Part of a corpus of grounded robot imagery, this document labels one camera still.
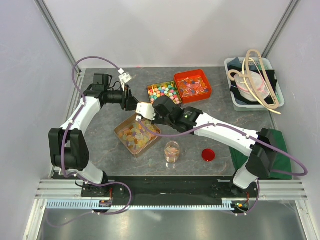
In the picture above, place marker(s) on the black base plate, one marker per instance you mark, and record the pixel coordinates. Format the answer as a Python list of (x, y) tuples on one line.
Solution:
[(169, 190)]

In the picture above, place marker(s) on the red jar lid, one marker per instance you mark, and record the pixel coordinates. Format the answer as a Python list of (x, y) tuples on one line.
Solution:
[(208, 155)]

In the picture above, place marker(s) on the brown tin of popsicle candies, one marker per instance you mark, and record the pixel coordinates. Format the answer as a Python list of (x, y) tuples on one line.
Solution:
[(134, 137)]

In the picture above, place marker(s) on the tin of colourful star candies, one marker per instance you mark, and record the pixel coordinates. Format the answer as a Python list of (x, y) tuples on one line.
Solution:
[(168, 89)]

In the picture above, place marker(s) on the green cloth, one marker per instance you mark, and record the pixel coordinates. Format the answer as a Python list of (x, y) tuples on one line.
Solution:
[(282, 163)]

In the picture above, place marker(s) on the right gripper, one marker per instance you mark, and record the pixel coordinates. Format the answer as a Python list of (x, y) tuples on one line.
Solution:
[(156, 121)]

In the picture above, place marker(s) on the clear glass jar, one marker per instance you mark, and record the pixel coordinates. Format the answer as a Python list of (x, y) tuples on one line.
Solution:
[(171, 154)]

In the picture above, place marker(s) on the white laundry basket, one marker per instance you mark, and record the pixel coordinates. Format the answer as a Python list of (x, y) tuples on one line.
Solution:
[(242, 102)]

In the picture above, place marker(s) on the beige clothes hanger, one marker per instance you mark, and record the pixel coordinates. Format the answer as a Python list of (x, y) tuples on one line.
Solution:
[(252, 80)]

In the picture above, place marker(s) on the spilled popsicle candy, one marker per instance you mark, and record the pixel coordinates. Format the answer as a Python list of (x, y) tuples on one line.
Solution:
[(150, 162)]

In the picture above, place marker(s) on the orange box of candies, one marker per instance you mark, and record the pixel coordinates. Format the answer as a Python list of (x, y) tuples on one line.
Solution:
[(193, 86)]

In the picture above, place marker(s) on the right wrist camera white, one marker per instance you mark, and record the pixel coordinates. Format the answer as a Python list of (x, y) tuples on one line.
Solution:
[(145, 110)]

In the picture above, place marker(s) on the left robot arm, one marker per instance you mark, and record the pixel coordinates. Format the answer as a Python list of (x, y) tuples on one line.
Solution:
[(68, 148)]

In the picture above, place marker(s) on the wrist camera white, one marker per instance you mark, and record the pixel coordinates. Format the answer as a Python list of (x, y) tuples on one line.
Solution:
[(145, 110), (124, 77)]

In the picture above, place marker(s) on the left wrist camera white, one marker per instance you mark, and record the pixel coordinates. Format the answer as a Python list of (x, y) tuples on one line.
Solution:
[(124, 77)]

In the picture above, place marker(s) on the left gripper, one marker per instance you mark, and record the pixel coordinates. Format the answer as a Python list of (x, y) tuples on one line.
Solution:
[(127, 96)]

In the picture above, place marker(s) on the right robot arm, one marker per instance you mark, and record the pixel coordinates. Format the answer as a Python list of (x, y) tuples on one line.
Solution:
[(258, 146)]

